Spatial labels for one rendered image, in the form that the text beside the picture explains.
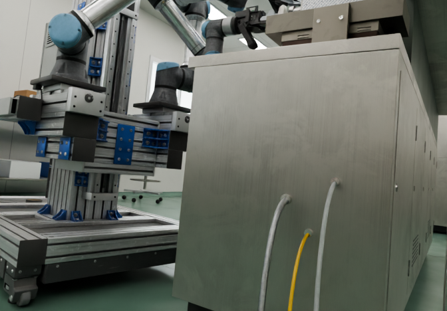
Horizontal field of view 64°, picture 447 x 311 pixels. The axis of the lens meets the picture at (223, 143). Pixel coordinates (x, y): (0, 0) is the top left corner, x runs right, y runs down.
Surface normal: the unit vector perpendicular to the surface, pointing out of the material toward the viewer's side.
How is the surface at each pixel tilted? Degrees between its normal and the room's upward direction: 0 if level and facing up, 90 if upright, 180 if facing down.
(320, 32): 90
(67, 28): 95
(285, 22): 90
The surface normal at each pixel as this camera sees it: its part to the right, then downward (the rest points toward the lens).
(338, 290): -0.54, -0.11
